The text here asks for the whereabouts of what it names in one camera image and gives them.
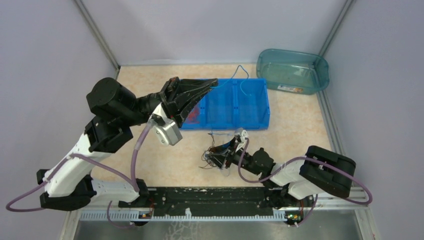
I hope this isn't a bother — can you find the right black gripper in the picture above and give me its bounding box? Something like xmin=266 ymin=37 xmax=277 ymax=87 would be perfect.
xmin=206 ymin=136 xmax=261 ymax=175

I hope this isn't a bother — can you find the bundle of cables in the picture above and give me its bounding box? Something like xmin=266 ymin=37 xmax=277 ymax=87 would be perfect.
xmin=198 ymin=132 xmax=233 ymax=176

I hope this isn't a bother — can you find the blue three-compartment bin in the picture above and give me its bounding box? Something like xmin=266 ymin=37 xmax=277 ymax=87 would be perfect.
xmin=182 ymin=78 xmax=271 ymax=131

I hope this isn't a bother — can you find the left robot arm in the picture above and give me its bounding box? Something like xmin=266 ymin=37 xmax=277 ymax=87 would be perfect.
xmin=37 ymin=77 xmax=219 ymax=212

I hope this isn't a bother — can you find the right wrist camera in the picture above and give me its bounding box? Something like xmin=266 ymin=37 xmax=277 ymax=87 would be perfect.
xmin=234 ymin=127 xmax=249 ymax=147

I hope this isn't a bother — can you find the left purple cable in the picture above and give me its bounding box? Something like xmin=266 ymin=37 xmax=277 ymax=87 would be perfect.
xmin=5 ymin=119 xmax=157 ymax=213

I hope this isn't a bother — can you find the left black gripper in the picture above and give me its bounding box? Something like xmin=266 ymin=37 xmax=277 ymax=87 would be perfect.
xmin=120 ymin=75 xmax=219 ymax=128

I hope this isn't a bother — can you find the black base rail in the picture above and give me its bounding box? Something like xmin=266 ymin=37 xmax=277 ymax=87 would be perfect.
xmin=148 ymin=187 xmax=299 ymax=217

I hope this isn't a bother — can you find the white toothed cable strip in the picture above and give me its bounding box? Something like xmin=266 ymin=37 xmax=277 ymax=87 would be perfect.
xmin=79 ymin=208 xmax=287 ymax=222

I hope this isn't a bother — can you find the teal transparent plastic tub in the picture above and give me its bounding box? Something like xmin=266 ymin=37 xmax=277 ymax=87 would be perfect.
xmin=256 ymin=48 xmax=330 ymax=95

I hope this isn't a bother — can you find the blue cable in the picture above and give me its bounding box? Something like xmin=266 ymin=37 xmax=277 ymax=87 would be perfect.
xmin=208 ymin=64 xmax=253 ymax=137

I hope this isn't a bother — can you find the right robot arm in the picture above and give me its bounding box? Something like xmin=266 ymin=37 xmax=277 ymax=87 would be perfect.
xmin=204 ymin=137 xmax=357 ymax=206

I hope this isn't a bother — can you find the orange cable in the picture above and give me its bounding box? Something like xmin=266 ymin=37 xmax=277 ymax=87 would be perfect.
xmin=187 ymin=105 xmax=201 ymax=124

